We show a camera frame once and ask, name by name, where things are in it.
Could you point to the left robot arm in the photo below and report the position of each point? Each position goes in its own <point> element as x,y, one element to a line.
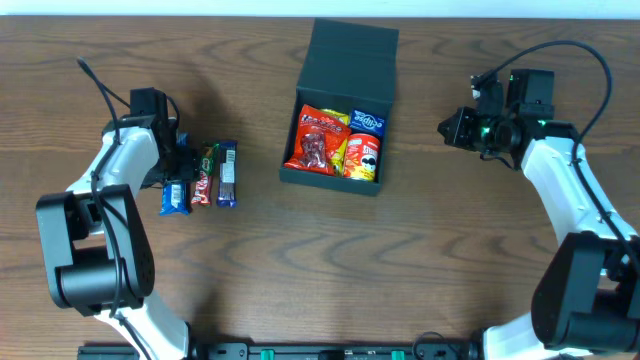
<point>97,256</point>

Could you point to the red KitKat bar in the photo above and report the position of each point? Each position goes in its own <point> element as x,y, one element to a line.
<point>203,185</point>

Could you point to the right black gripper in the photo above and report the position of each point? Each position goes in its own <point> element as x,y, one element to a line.
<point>455,130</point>

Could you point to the blue Eclipse mint tin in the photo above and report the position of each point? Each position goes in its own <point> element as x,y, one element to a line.
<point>365,122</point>

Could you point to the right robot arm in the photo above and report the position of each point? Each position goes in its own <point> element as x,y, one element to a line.
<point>587,301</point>

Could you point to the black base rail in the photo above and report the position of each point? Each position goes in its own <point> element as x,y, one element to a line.
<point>430,350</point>

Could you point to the black gift box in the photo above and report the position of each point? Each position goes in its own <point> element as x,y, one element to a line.
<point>347,67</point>

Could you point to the red Hacks candy bag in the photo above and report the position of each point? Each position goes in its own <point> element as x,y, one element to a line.
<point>317,136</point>

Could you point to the yellow Hacks candy bag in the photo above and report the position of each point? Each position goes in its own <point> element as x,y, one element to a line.
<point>337,155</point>

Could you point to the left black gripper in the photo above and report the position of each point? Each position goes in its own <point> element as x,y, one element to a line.
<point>181,170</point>

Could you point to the red Pringles can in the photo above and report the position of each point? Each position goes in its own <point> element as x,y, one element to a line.
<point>361,157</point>

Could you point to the dark blue chocolate bar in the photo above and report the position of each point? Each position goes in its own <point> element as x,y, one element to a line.
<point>227,151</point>

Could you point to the blue snack bar wrapper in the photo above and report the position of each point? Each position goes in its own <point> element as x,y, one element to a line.
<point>175,198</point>

